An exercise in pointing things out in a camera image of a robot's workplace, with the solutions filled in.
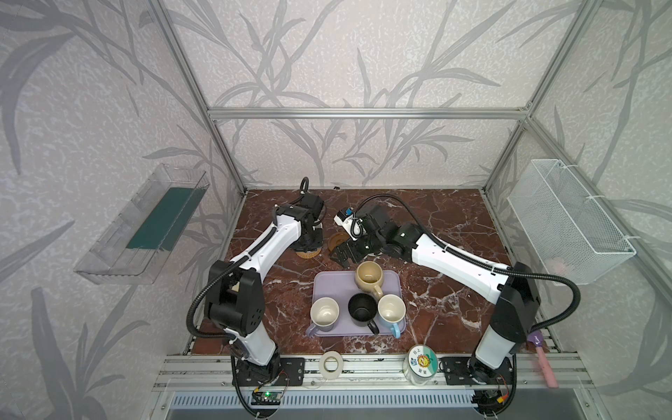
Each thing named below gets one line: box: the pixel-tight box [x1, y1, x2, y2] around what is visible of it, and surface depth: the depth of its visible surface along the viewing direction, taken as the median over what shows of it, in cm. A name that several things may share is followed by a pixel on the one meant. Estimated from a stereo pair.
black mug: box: [347, 293, 380, 335], surface depth 80 cm
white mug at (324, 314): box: [306, 296, 340, 337], surface depth 81 cm
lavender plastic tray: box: [309, 270, 406, 337], surface depth 82 cm
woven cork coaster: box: [294, 248, 322, 259], surface depth 101 cm
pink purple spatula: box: [526, 330, 560, 389], surface depth 75 cm
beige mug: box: [354, 260, 385, 300], surface depth 85 cm
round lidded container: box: [402, 343, 439, 386], surface depth 70 cm
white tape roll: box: [318, 350, 345, 380], surface depth 77 cm
